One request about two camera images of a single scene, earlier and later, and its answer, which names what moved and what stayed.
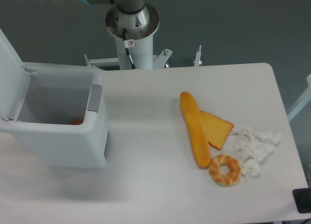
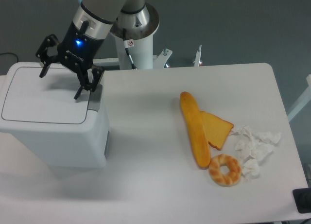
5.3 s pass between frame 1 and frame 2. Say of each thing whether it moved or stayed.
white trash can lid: moved
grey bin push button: stayed
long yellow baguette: stayed
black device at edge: stayed
